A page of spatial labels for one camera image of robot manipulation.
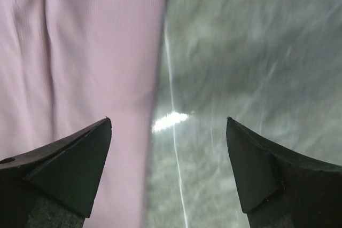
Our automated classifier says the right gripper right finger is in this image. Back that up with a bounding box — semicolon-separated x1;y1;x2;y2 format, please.
226;117;341;228

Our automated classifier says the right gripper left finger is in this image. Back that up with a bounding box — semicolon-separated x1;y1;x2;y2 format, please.
1;117;112;227

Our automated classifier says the pink tank top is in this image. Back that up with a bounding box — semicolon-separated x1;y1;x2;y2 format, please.
1;0;166;227

